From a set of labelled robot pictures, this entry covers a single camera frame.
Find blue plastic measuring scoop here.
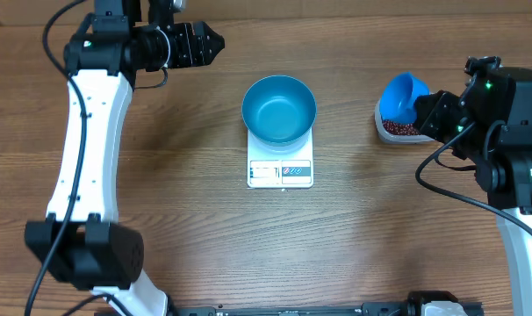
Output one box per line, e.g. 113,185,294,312
379,72,430,125

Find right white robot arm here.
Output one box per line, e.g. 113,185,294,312
413,56,532,315

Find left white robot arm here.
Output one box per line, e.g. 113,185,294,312
25,0,225,315

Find blue metal bowl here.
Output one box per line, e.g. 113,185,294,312
241,75,318,146

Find white digital kitchen scale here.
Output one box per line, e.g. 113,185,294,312
247,129,314,189

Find red beans in container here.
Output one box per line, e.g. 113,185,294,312
382,120,420,136

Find clear plastic food container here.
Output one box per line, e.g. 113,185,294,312
374,98,438,145

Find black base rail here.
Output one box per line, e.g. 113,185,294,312
171,291,485,316

